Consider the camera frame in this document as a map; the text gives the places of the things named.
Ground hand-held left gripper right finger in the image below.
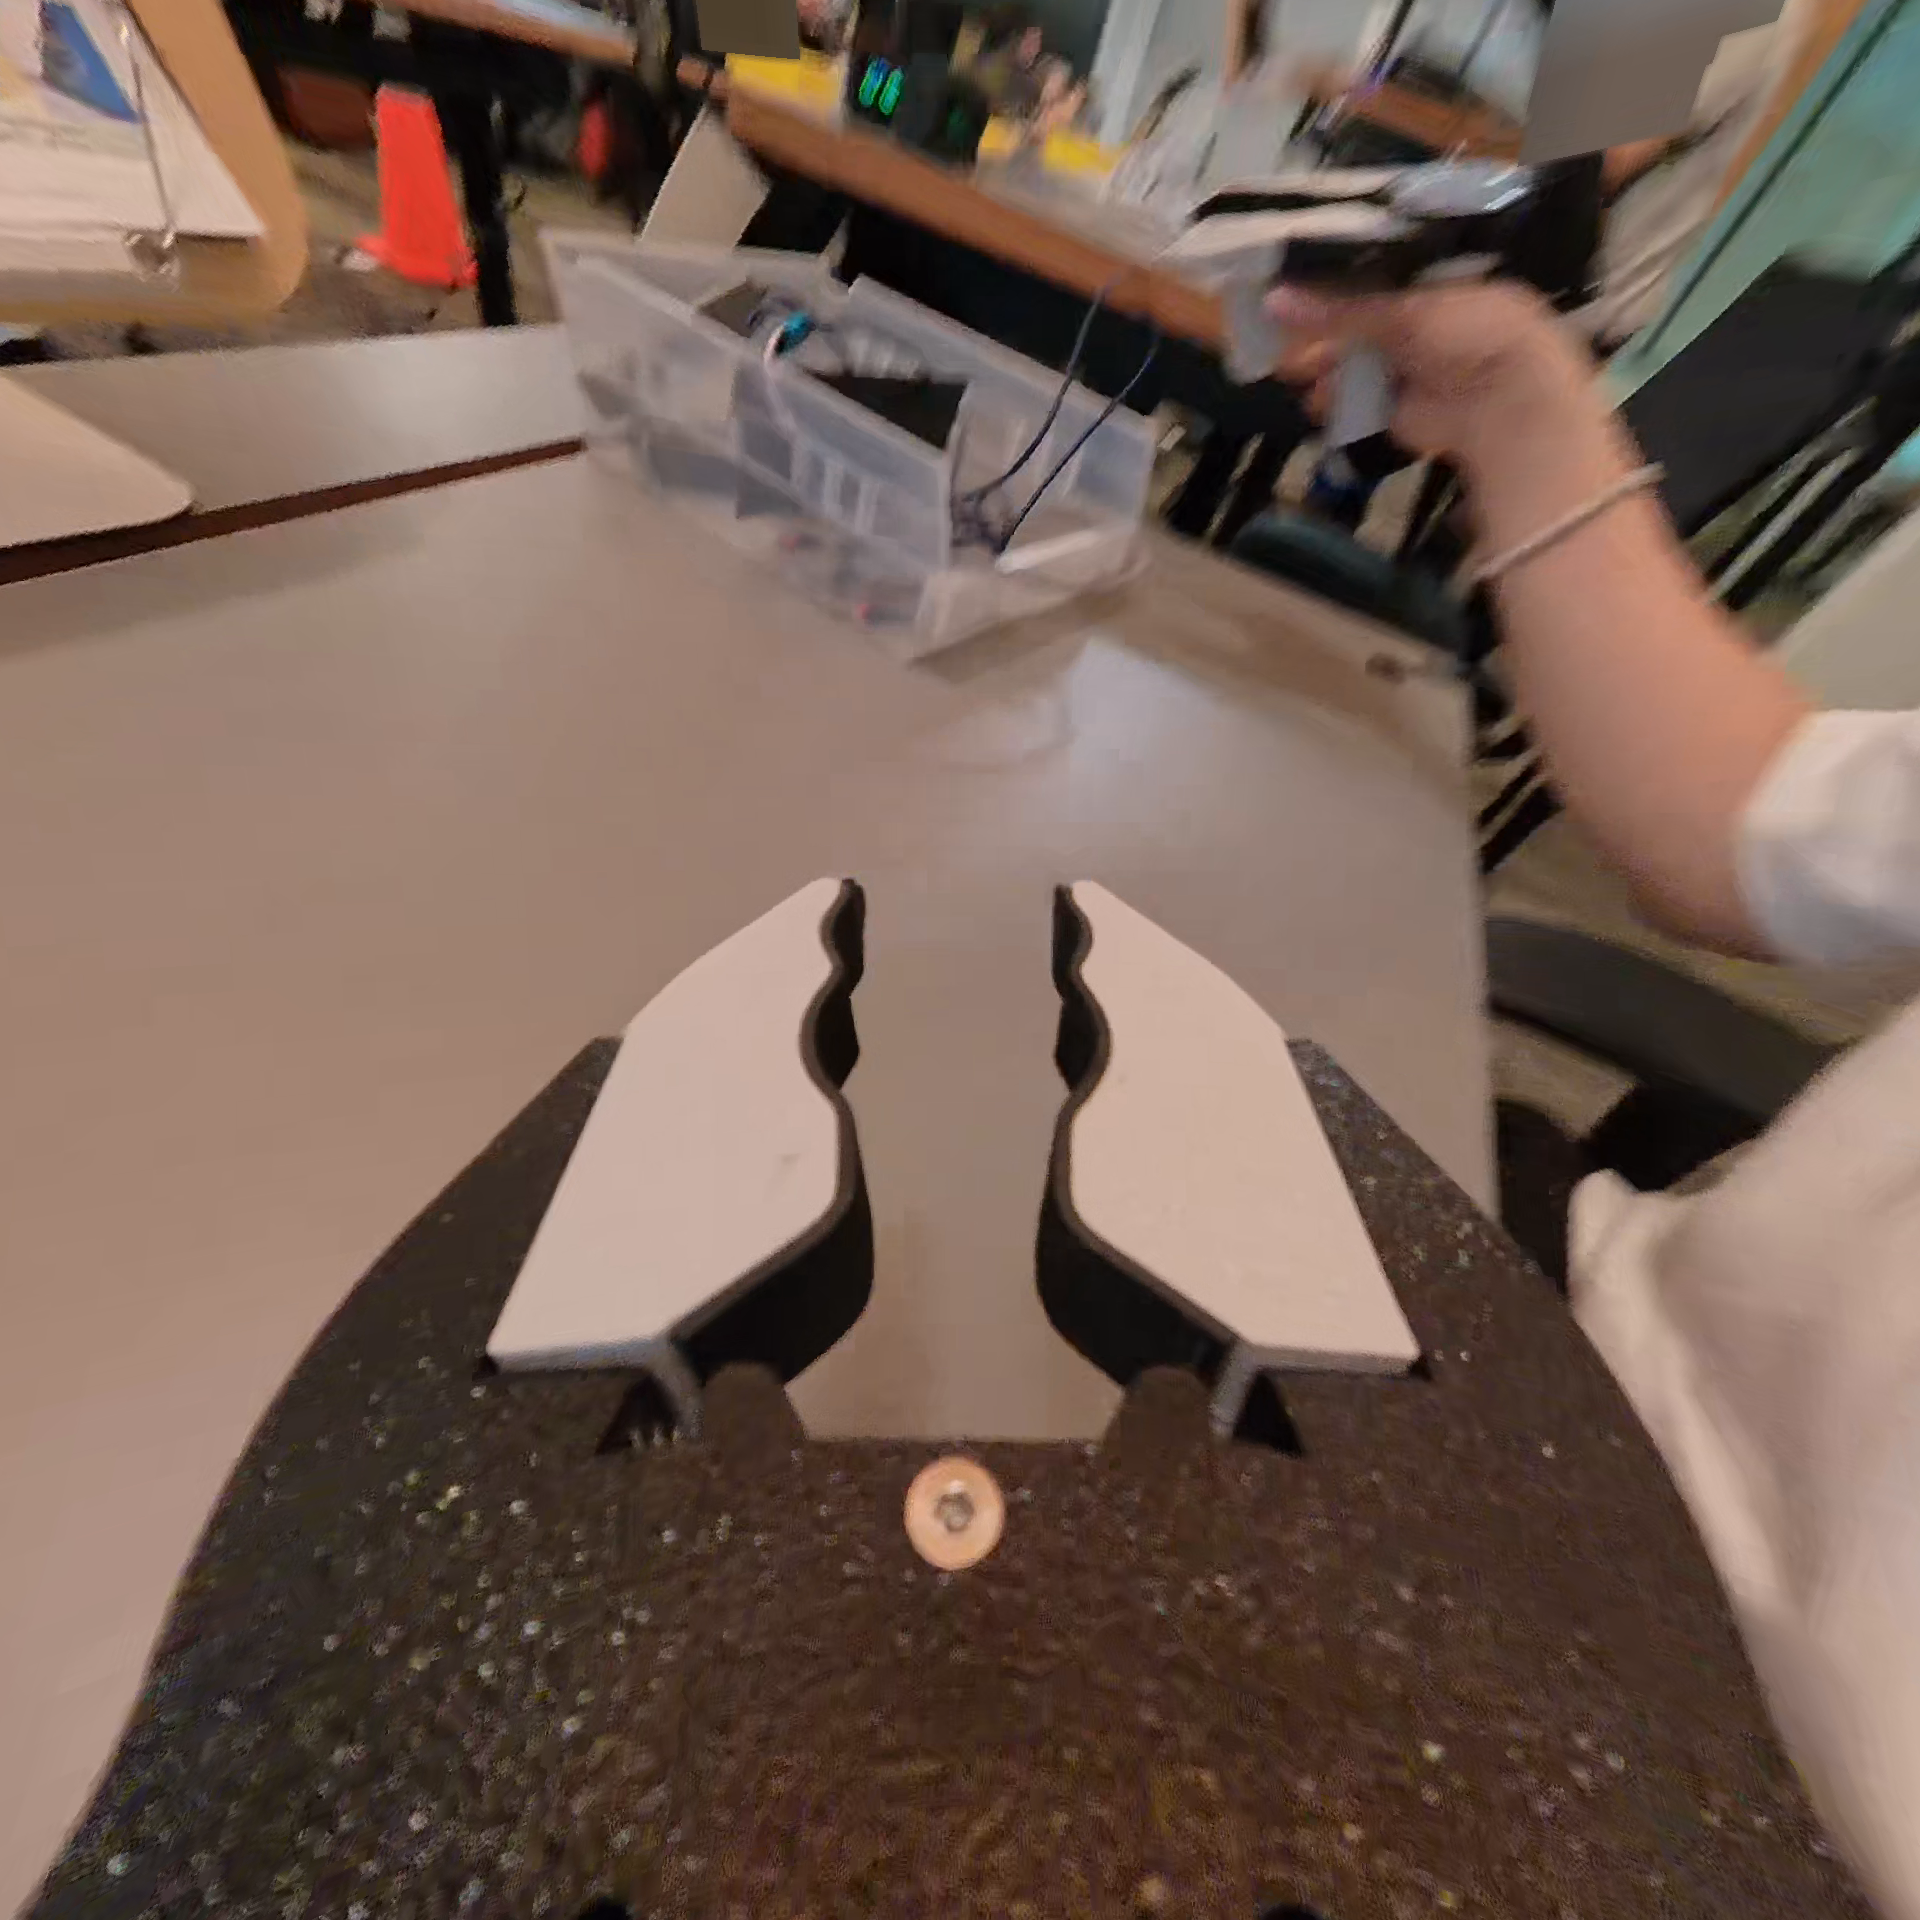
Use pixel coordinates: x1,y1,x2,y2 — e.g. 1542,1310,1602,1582
1036,878,1425,1450

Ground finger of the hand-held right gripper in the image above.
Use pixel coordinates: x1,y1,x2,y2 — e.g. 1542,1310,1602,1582
1163,225,1297,289
1186,167,1419,227

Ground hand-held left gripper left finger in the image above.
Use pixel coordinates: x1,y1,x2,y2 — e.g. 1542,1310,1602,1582
487,878,875,1444

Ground blue braided cable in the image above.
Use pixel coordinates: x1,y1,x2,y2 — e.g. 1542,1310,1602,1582
758,278,1166,562

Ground clear plastic bin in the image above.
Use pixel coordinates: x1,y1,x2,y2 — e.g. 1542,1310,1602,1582
538,225,1160,663

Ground person's right forearm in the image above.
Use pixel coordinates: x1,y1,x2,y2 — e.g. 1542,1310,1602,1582
1477,486,1818,964

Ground person's right hand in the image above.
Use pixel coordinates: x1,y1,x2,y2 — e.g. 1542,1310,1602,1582
1266,278,1647,562

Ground grey desk with wood edge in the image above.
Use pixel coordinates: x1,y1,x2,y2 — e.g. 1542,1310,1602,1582
374,0,723,79
727,81,1281,355

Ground black office chair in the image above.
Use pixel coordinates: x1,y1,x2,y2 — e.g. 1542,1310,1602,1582
1487,913,1851,1189
1230,255,1920,663

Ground black divider panel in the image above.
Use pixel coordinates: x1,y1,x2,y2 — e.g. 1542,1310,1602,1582
810,372,971,451

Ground white leaning board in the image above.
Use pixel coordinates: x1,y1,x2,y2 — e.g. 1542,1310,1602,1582
638,111,772,252

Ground orange traffic cone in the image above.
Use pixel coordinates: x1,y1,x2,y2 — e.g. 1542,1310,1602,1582
356,88,479,289

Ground wooden display board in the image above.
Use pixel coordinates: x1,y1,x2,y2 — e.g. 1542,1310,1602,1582
0,0,311,327

